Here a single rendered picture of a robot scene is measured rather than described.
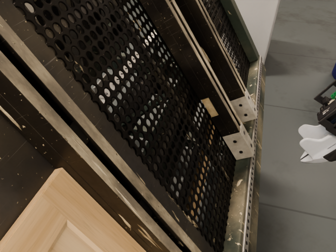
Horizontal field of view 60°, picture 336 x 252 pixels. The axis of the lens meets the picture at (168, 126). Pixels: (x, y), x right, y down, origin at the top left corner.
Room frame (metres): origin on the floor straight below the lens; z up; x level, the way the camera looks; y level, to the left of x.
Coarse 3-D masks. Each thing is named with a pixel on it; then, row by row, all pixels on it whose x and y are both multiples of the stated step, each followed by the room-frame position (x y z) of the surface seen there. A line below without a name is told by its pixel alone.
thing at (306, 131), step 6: (300, 126) 0.40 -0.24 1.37; (306, 126) 0.40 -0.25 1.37; (312, 126) 0.39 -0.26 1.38; (318, 126) 0.39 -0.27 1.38; (300, 132) 0.40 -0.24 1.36; (306, 132) 0.40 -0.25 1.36; (312, 132) 0.39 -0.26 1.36; (318, 132) 0.39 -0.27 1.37; (324, 132) 0.39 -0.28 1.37; (318, 138) 0.39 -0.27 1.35
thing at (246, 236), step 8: (256, 96) 1.18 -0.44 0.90; (256, 104) 1.12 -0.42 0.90; (256, 120) 1.01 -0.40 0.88; (256, 128) 0.96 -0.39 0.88; (256, 136) 0.92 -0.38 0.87; (248, 184) 0.64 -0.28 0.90; (248, 192) 0.61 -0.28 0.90; (248, 200) 0.58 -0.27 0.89; (248, 208) 0.55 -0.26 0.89; (248, 216) 0.52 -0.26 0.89; (248, 224) 0.50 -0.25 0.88; (248, 232) 0.47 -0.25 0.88; (248, 240) 0.45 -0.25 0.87
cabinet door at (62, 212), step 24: (48, 192) 0.26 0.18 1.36; (72, 192) 0.28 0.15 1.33; (24, 216) 0.22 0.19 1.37; (48, 216) 0.23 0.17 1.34; (72, 216) 0.25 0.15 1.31; (96, 216) 0.27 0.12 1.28; (0, 240) 0.19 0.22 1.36; (24, 240) 0.19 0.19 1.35; (48, 240) 0.21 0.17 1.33; (72, 240) 0.22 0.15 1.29; (96, 240) 0.24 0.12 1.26; (120, 240) 0.26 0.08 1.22
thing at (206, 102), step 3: (201, 99) 0.82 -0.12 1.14; (204, 99) 0.81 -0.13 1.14; (207, 99) 0.81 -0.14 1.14; (204, 102) 0.81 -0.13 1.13; (207, 102) 0.81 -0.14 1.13; (210, 102) 0.81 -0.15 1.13; (204, 105) 0.81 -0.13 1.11; (207, 105) 0.81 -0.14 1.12; (210, 105) 0.81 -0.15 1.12; (207, 108) 0.81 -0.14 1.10; (210, 108) 0.81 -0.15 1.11; (213, 108) 0.80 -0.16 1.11; (210, 111) 0.81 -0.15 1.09; (213, 111) 0.80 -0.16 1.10; (216, 111) 0.80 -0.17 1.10; (210, 114) 0.81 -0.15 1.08; (213, 114) 0.80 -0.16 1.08; (216, 114) 0.80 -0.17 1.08
